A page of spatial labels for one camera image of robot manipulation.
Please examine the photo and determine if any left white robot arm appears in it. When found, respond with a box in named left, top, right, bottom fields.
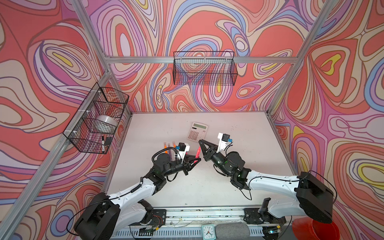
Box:
left=72, top=153, right=201, bottom=240

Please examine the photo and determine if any black wire basket left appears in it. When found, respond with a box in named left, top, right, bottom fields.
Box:
left=63, top=83, right=129, bottom=155

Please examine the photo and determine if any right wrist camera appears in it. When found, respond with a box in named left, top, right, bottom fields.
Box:
left=217, top=133, right=233, bottom=153

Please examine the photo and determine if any black wire basket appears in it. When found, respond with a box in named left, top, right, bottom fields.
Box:
left=63, top=83, right=129, bottom=155
left=173, top=50, right=238, bottom=86

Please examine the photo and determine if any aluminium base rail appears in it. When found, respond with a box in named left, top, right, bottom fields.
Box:
left=110, top=205, right=326, bottom=239

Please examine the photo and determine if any black wire basket back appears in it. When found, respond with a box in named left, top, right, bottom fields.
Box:
left=173, top=50, right=238, bottom=86

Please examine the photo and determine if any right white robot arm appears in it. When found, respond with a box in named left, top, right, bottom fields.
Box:
left=199, top=140, right=334, bottom=224

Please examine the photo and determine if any pink pen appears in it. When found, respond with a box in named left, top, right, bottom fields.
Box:
left=194, top=147, right=201, bottom=163

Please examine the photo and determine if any pink calculator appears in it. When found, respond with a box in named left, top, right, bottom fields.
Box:
left=187, top=122, right=208, bottom=142

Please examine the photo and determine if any black marker in basket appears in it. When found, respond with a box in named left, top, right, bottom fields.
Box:
left=101, top=136, right=106, bottom=154

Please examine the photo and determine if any silver tape roll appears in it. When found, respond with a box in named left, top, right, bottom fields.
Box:
left=92, top=115, right=118, bottom=134

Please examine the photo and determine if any red bucket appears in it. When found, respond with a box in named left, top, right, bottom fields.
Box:
left=292, top=217, right=341, bottom=240

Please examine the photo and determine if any small white clock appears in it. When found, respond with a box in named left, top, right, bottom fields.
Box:
left=202, top=224, right=217, bottom=240

